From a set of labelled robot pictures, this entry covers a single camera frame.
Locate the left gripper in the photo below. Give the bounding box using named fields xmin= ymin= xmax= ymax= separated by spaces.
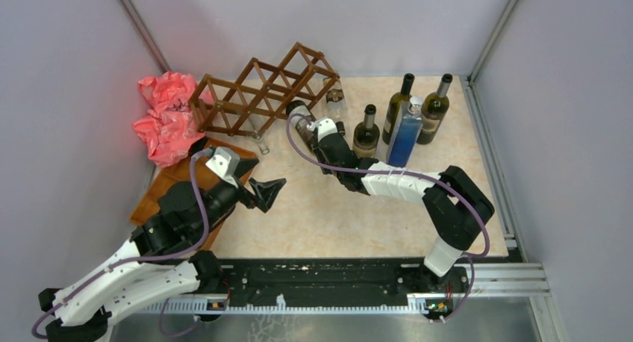
xmin=193 ymin=158 xmax=286 ymax=235

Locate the clear glass bottle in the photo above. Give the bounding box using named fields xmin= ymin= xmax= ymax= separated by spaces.
xmin=248 ymin=116 xmax=270 ymax=155

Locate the brown wooden wine rack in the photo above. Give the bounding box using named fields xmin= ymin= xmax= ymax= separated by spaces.
xmin=188 ymin=42 xmax=340 ymax=137

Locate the dark green wine bottle front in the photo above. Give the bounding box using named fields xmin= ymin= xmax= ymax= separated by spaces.
xmin=286 ymin=100 xmax=317 ymax=152

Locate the dark green wine bottle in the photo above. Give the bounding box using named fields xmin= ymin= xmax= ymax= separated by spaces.
xmin=352 ymin=104 xmax=381 ymax=158
xmin=286 ymin=100 xmax=317 ymax=152

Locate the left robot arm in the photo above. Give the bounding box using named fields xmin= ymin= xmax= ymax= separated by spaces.
xmin=31 ymin=157 xmax=286 ymax=341

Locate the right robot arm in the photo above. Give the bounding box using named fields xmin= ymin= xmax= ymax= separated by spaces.
xmin=312 ymin=128 xmax=495 ymax=291

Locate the dark green wine bottle middle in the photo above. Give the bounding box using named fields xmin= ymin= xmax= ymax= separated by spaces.
xmin=352 ymin=104 xmax=381 ymax=158

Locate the clear labelled liquor bottle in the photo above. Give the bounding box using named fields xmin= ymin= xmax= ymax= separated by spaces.
xmin=325 ymin=80 xmax=347 ymax=136

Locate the dark wine bottle back left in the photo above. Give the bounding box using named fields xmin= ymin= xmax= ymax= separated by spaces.
xmin=381 ymin=73 xmax=415 ymax=144

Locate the blue square glass bottle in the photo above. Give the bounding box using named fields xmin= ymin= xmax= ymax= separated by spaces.
xmin=386 ymin=96 xmax=423 ymax=167

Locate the dark wine bottle back right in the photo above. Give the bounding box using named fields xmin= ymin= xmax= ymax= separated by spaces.
xmin=417 ymin=73 xmax=453 ymax=145

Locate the wooden compartment tray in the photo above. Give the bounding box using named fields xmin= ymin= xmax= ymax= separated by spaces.
xmin=129 ymin=137 xmax=257 ymax=250

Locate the pink plastic bag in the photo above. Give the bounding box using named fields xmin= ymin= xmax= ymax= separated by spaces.
xmin=132 ymin=71 xmax=203 ymax=168

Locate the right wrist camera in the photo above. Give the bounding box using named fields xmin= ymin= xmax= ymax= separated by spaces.
xmin=308 ymin=117 xmax=338 ymax=142

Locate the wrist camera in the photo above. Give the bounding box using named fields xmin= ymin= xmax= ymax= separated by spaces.
xmin=205 ymin=147 xmax=240 ymax=187
xmin=308 ymin=117 xmax=338 ymax=142

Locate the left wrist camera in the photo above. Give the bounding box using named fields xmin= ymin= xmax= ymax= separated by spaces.
xmin=205 ymin=147 xmax=240 ymax=187

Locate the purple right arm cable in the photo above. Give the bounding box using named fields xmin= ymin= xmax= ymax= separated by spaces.
xmin=285 ymin=113 xmax=491 ymax=323

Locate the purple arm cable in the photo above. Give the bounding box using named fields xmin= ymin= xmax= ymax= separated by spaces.
xmin=31 ymin=149 xmax=213 ymax=340
xmin=285 ymin=113 xmax=491 ymax=323

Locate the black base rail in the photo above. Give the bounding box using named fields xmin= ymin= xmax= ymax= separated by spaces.
xmin=106 ymin=256 xmax=550 ymax=316

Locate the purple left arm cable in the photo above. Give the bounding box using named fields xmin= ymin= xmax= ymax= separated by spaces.
xmin=31 ymin=149 xmax=213 ymax=340

